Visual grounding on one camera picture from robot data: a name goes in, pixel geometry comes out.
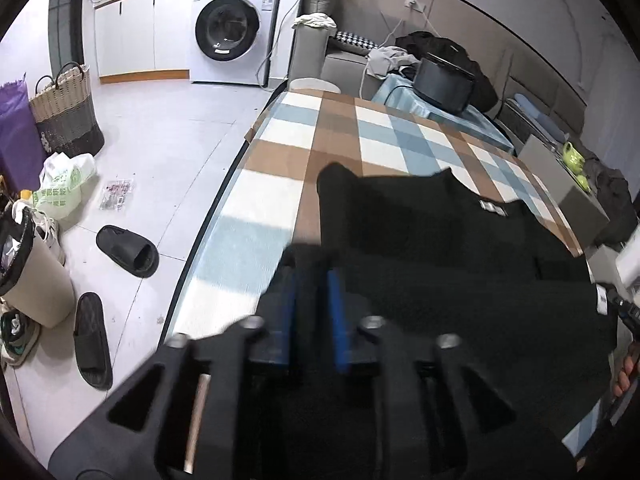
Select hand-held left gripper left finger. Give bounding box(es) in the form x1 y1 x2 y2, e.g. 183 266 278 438
47 247 306 480

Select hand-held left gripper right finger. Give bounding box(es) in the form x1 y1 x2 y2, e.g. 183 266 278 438
320 260 577 480

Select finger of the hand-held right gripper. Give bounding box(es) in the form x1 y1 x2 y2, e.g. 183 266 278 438
605 292 640 336

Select black t-shirt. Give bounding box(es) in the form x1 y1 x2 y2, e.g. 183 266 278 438
280 162 618 480

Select pale crumpled clothes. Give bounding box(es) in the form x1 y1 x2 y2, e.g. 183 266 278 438
367 46 421 81

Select person's right hand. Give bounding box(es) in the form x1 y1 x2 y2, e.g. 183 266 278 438
612 339 640 399

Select dark grey blanket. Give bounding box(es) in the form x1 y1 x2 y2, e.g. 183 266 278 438
582 155 636 246

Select grey box table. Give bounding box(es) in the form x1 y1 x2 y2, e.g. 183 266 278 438
515 135 611 248

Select checked tablecloth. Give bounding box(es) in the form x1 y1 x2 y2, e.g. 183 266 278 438
160 89 618 461

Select green toy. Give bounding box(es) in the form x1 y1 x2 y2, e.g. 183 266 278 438
562 141 591 191

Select black slipper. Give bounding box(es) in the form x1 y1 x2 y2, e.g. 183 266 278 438
74 292 113 391
96 225 160 278

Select small snack packet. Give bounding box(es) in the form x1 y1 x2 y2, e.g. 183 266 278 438
97 179 136 211

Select blue pillow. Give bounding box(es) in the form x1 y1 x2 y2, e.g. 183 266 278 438
512 92 571 141

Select light blue cloth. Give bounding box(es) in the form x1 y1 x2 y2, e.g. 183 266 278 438
372 74 516 153

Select white round stool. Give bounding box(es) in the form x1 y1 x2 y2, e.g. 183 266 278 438
290 77 341 93

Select beige trash bin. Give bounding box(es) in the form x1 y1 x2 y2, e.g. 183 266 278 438
0 207 76 328

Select grey sofa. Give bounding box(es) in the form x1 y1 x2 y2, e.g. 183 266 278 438
290 27 396 101

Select dark grey cooking pot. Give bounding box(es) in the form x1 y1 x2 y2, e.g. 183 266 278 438
414 55 476 115

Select white plastic bag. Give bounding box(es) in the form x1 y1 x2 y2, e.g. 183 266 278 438
34 152 97 221

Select dark green sneakers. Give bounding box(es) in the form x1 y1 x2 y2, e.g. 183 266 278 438
0 310 41 366

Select houndstooth cushion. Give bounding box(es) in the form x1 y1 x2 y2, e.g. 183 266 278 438
332 31 378 51

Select white cloth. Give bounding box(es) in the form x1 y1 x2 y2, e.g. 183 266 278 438
292 12 338 31

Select two-tone wicker basket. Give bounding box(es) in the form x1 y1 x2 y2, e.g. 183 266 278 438
29 62 105 158

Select white base cabinet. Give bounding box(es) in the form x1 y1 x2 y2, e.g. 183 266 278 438
94 0 193 83

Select purple bag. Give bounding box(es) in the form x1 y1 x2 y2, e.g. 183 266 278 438
0 77 46 193

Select dark door frame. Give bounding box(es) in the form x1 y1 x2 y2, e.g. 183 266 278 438
47 0 88 86

